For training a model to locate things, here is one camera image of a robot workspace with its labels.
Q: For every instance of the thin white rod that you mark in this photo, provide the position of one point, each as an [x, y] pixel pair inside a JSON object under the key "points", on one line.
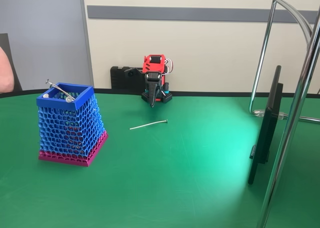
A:
{"points": [[150, 124]]}

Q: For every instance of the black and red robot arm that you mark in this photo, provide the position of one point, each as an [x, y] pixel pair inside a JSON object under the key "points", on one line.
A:
{"points": [[156, 65]]}

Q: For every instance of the person's bare forearm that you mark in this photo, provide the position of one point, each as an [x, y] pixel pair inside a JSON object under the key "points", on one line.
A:
{"points": [[5, 73]]}

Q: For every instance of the blue and magenta mesh basket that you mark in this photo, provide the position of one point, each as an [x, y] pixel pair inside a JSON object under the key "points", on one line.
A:
{"points": [[70, 133]]}

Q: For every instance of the thin white and tan cables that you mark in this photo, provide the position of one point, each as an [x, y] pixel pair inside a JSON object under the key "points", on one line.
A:
{"points": [[58, 88]]}

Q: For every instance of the black clamp with teal collar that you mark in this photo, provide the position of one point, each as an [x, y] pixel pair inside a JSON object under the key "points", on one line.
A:
{"points": [[166, 88]]}

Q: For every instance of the green cloth with black border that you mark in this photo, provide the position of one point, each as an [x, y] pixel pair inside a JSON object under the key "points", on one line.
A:
{"points": [[160, 175]]}

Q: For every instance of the clear plastic clip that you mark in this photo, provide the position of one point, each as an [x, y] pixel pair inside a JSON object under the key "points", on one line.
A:
{"points": [[258, 112]]}

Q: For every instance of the black LED light panel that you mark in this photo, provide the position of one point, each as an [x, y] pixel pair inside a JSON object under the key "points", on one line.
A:
{"points": [[267, 128]]}

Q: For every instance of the chrome tube stand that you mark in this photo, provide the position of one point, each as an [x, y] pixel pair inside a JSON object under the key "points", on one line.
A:
{"points": [[288, 138]]}

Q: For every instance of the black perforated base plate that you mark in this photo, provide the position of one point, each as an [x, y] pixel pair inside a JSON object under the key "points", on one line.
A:
{"points": [[166, 98]]}

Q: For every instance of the grey wall rail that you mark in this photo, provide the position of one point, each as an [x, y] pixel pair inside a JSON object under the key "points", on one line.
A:
{"points": [[175, 13]]}

